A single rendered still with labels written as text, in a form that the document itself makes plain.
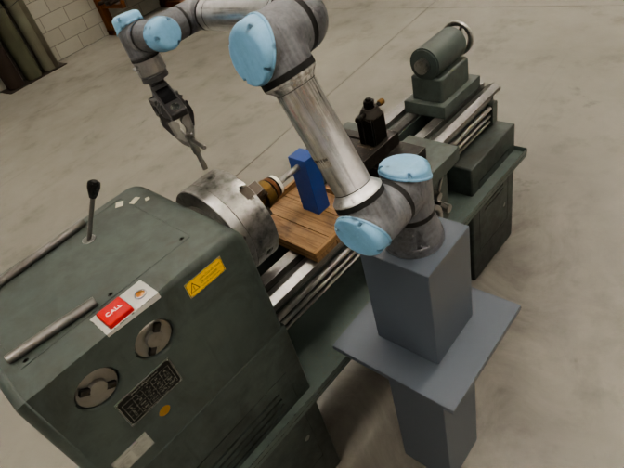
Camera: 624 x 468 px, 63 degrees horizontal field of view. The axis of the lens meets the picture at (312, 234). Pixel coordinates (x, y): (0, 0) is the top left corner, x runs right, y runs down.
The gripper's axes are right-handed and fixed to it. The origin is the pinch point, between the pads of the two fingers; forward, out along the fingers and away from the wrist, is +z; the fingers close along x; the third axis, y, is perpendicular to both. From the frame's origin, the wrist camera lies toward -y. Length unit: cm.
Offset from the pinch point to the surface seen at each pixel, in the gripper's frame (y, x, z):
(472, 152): 9, -111, 68
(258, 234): -19.2, -1.7, 25.7
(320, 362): -21, -2, 82
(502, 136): 7, -129, 69
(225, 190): -11.3, -0.4, 12.7
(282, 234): 3.3, -15.5, 45.7
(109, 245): -12.0, 32.8, 8.9
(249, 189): -12.7, -6.4, 15.7
